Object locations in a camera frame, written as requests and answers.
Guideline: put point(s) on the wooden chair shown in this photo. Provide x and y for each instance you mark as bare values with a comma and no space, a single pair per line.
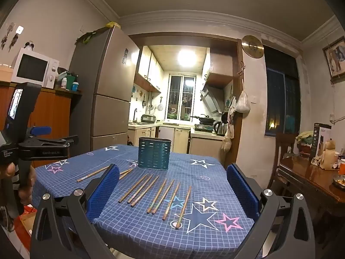
285,145

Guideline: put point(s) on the blue star-print tablecloth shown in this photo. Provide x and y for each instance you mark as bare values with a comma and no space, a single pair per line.
204,191

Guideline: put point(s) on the dark wooden side table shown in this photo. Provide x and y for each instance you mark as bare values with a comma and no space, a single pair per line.
304,178

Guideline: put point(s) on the wooden sideboard cabinet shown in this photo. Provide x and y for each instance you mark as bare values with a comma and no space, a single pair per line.
54,118

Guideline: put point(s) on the hanging kitchen cloth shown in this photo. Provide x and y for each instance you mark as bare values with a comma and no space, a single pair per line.
229,137

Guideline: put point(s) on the steel electric kettle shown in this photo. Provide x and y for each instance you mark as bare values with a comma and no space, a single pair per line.
220,129

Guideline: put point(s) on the metal bowl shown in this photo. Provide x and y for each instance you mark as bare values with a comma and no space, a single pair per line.
340,180

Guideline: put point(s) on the white microwave oven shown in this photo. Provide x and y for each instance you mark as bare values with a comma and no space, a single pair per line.
32,68

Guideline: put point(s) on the white pill bottle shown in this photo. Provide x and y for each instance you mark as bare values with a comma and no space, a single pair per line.
64,83

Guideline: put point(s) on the steel range hood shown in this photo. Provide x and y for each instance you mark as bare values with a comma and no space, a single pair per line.
213,98

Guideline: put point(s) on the yellow folded cloth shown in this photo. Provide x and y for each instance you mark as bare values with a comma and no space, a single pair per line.
304,136

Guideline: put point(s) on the kitchen window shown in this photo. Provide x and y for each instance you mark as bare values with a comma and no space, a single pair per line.
182,97

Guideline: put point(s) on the orange cup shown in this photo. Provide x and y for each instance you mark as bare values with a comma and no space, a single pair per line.
342,167

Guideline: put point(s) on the black wok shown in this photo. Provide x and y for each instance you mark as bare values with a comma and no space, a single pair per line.
206,119

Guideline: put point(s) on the peach plastic container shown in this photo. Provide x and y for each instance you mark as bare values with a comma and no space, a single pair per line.
6,72

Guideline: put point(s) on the grey refrigerator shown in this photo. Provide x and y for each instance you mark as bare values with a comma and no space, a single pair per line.
107,86

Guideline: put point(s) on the round ceiling light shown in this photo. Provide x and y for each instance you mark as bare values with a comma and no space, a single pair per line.
186,58

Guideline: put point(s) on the gold round wall clock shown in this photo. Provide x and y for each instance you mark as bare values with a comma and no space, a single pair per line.
252,46

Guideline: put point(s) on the framed wall picture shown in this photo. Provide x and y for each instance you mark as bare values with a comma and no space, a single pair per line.
335,59

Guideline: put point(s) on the hanging wall ornaments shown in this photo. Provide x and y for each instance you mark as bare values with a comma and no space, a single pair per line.
6,36

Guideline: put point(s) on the dark room window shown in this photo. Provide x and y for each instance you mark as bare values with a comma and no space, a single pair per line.
281,102

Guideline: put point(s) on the kitchen base cabinets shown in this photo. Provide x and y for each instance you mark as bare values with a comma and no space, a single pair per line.
180,140

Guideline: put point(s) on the kitchen wall cabinets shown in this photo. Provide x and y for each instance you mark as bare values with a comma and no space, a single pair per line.
147,70

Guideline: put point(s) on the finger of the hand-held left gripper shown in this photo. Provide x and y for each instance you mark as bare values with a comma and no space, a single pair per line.
41,130
54,141

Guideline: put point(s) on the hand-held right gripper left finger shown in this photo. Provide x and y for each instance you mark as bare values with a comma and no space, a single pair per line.
103,191

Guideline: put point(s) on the teal metal utensil holder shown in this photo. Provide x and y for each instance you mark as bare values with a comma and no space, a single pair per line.
155,153

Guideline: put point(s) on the cardboard box on floor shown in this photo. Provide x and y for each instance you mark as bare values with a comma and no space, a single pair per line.
28,220

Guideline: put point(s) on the grey countertop cooker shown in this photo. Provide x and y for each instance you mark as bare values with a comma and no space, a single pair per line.
148,118

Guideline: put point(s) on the small alarm clock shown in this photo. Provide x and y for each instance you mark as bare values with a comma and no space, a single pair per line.
29,45

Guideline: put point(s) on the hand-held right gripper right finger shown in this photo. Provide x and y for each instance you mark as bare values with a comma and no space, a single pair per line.
242,191

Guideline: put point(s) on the brown paper bag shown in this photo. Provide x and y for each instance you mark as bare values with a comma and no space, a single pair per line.
328,156

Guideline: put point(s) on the black cardboard box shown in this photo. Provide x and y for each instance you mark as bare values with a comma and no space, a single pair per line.
319,137

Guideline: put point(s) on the person's left hand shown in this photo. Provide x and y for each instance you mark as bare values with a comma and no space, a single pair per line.
30,186

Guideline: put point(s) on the white wall switch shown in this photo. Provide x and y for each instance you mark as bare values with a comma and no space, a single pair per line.
19,29

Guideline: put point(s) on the bunch of wooden chopsticks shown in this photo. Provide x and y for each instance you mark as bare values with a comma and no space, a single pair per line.
142,191

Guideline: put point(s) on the white plastic bag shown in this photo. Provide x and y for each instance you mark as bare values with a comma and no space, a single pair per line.
242,104

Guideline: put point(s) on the green leaves on refrigerator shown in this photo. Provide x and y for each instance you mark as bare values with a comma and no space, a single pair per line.
90,35

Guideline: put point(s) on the green plastic container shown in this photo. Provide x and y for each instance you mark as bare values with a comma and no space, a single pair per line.
70,82

